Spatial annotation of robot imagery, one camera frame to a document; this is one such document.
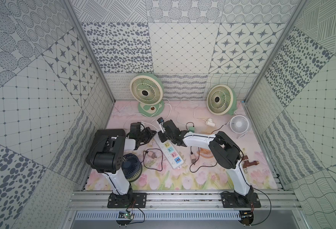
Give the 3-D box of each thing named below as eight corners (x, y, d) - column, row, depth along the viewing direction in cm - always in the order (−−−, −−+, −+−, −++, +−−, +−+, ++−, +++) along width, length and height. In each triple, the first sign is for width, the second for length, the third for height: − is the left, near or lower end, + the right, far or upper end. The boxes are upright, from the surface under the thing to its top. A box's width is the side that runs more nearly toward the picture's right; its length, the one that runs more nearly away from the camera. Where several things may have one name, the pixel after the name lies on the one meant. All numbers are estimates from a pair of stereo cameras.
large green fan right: (219, 122, 108) (227, 105, 92) (202, 102, 121) (207, 84, 106) (233, 116, 111) (243, 99, 96) (215, 97, 125) (221, 79, 110)
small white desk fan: (232, 139, 100) (238, 129, 90) (228, 125, 108) (233, 114, 98) (245, 139, 100) (253, 129, 90) (240, 125, 108) (247, 114, 98)
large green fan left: (136, 117, 111) (126, 84, 86) (139, 106, 119) (129, 73, 93) (163, 117, 111) (161, 84, 86) (164, 106, 119) (162, 73, 94)
